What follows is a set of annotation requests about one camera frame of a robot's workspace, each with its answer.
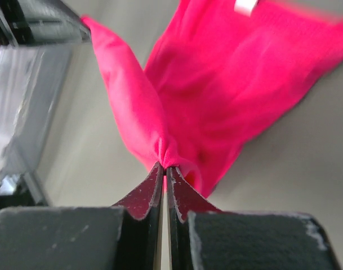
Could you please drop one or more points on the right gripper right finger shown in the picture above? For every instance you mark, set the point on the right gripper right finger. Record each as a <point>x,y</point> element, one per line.
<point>204,237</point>

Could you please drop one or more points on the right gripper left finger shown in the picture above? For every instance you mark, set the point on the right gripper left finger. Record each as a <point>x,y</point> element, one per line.
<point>122,236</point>

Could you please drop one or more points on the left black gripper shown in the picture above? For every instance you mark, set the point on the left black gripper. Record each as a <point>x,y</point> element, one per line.
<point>39,23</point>

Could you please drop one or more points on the pink t shirt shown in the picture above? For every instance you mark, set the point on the pink t shirt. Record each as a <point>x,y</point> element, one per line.
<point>214,80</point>

